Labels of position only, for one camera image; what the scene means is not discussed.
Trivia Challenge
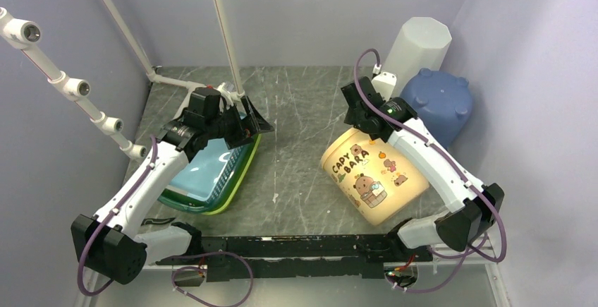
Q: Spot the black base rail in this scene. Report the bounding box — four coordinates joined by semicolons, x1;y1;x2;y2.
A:
159;234;432;282

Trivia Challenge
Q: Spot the blue bucket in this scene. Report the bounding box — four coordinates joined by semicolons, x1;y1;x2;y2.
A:
400;68;473;149

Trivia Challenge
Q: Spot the white PVC pipe frame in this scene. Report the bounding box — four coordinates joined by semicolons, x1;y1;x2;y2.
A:
0;0;247;159

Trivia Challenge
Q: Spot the lime green basket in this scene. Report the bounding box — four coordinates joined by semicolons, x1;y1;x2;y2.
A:
202;136;262;215

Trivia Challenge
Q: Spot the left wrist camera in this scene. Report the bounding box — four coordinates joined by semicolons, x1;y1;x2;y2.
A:
207;83;241;108

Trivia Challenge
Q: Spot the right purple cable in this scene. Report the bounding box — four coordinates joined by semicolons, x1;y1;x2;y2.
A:
353;48;508;295

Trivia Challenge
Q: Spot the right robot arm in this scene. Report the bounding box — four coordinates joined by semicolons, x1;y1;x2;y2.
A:
341;77;506;261

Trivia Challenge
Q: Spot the white octagonal bin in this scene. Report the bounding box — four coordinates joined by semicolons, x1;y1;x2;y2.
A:
382;17;452;92

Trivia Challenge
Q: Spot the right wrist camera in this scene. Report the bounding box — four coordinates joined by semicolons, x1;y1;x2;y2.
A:
372;64;397;100

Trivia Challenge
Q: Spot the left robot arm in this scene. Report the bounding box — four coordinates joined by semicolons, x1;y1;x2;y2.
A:
71;86;274;296

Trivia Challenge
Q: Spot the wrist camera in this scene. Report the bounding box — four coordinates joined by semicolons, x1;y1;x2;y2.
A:
207;83;241;108
372;64;397;100

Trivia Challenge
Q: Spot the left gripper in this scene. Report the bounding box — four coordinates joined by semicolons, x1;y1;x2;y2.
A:
205;96;273;150

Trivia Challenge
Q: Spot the dark green basket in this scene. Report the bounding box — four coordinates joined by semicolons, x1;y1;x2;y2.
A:
159;140;255;214

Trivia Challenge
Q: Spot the cream cartoon bucket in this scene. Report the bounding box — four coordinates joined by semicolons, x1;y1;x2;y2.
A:
320;128;430;226

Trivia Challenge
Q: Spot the black flat handle piece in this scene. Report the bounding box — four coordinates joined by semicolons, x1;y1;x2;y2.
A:
141;217;176;226

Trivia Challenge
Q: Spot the light blue perforated basket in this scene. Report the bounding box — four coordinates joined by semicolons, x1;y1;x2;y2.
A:
165;138;250;206

